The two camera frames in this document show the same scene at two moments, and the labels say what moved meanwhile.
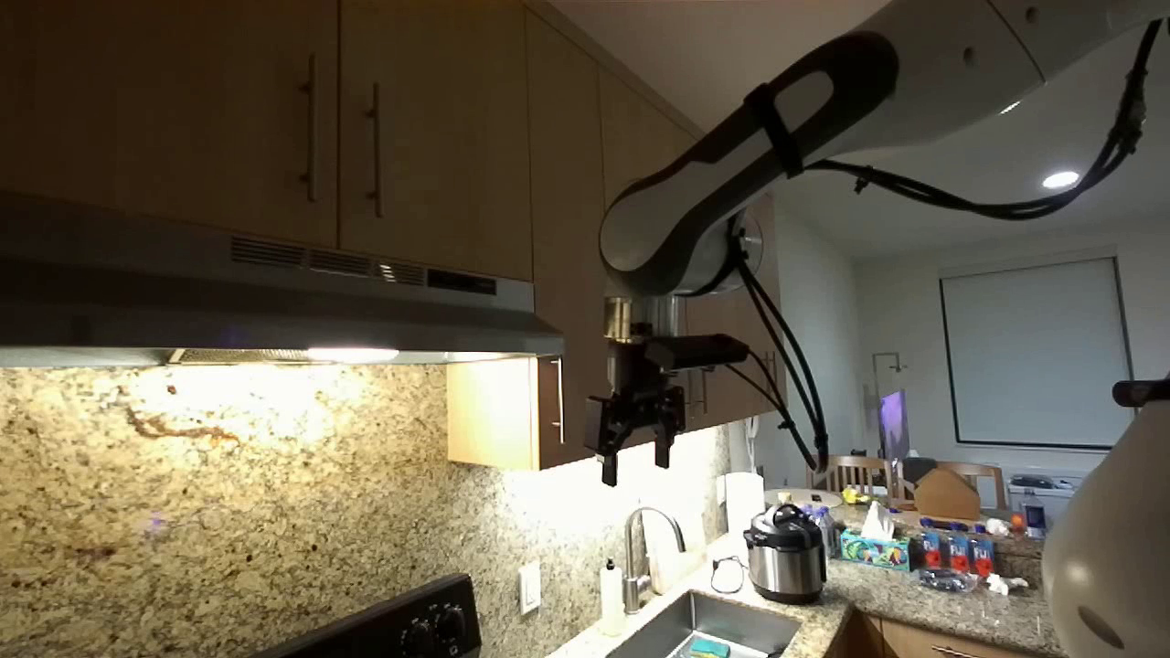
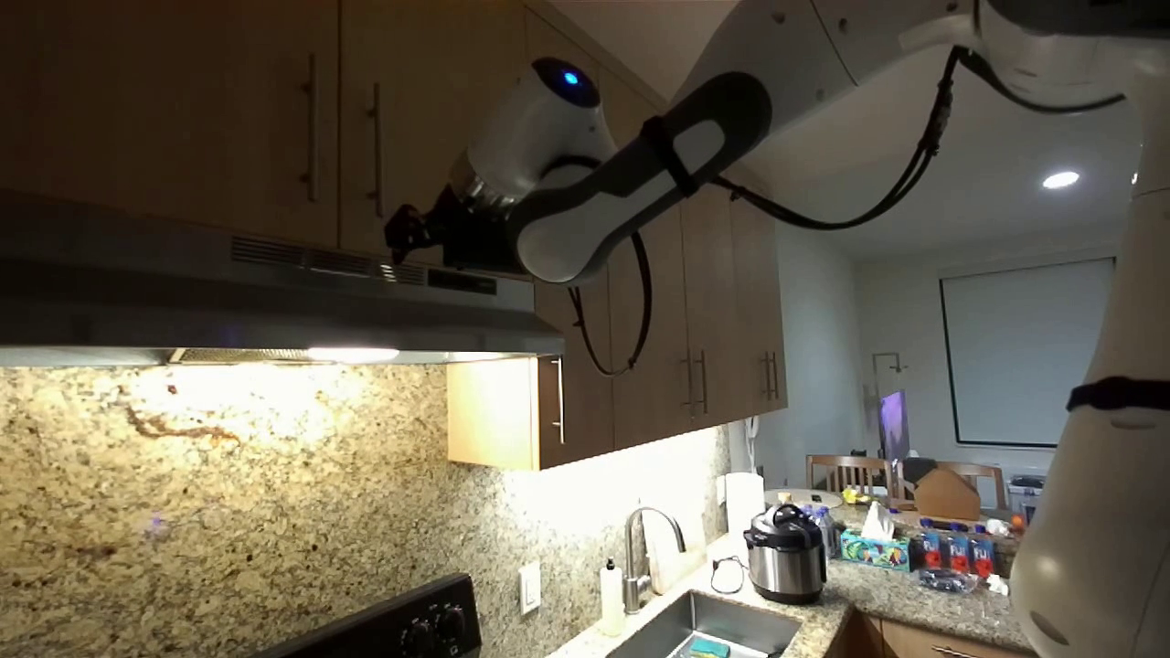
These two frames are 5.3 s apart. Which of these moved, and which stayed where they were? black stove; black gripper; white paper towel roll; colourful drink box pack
Moved: black gripper
Stayed: black stove; colourful drink box pack; white paper towel roll
